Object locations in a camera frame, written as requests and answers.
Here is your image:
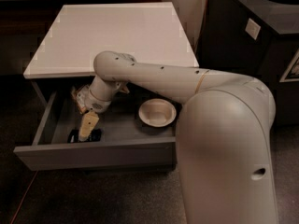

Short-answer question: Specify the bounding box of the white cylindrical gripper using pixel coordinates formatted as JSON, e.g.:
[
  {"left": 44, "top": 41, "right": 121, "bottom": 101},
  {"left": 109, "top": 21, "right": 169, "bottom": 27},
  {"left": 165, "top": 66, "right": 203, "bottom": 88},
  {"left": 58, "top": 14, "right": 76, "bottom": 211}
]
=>
[{"left": 76, "top": 76, "right": 129, "bottom": 142}]

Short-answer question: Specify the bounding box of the blue rxbar blueberry bar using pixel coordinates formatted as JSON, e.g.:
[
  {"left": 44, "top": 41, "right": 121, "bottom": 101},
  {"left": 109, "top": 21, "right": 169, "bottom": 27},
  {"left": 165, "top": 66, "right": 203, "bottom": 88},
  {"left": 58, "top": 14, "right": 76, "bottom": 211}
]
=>
[{"left": 67, "top": 129, "right": 102, "bottom": 143}]

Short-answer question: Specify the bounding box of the grey top drawer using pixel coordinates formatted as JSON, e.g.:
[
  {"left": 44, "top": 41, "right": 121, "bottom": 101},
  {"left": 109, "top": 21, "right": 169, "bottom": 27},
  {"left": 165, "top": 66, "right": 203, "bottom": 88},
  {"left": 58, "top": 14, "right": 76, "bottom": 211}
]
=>
[{"left": 14, "top": 85, "right": 176, "bottom": 171}]

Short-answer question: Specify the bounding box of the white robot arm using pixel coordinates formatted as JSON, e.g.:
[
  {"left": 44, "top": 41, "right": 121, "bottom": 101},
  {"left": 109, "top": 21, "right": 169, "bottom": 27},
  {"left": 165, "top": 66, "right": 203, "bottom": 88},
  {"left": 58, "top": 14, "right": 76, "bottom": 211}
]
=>
[{"left": 84, "top": 51, "right": 278, "bottom": 224}]

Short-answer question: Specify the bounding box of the grey drawer cabinet white top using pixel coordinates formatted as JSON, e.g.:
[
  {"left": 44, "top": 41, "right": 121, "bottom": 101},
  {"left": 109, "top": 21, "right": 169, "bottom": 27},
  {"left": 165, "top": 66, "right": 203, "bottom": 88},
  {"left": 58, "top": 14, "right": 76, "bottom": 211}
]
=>
[{"left": 23, "top": 2, "right": 200, "bottom": 175}]

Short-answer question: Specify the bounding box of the brown and white snack bag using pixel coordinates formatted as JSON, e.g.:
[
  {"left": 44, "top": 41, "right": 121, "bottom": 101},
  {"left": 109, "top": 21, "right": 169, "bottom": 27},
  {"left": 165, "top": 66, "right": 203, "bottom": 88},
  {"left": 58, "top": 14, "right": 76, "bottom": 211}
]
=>
[{"left": 70, "top": 83, "right": 131, "bottom": 115}]

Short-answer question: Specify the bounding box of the white bowl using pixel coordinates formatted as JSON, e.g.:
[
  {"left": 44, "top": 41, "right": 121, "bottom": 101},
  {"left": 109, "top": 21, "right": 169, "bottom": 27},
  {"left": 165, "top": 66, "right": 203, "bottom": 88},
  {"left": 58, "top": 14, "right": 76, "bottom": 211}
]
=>
[{"left": 138, "top": 98, "right": 177, "bottom": 127}]

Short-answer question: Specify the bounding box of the black bin with round hole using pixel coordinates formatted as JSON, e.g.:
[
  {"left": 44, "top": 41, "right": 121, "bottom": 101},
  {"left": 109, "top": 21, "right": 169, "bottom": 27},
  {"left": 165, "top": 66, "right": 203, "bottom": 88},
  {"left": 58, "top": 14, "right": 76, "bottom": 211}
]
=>
[{"left": 196, "top": 0, "right": 299, "bottom": 125}]

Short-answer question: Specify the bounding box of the white label on bin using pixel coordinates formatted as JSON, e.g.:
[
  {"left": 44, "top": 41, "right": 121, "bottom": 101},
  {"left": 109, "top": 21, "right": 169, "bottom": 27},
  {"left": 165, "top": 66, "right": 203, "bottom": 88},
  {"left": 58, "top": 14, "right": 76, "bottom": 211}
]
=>
[{"left": 245, "top": 19, "right": 261, "bottom": 40}]

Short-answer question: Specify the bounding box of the framed sign on bin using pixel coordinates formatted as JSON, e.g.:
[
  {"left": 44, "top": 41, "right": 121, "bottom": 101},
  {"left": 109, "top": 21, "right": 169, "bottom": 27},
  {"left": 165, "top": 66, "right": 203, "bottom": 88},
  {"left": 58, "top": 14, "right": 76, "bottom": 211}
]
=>
[{"left": 280, "top": 49, "right": 299, "bottom": 82}]

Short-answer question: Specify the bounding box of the orange cable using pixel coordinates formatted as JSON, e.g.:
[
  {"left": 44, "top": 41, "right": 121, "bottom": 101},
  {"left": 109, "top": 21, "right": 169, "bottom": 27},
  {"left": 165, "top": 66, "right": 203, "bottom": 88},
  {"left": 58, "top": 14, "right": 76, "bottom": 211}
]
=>
[{"left": 9, "top": 0, "right": 218, "bottom": 224}]

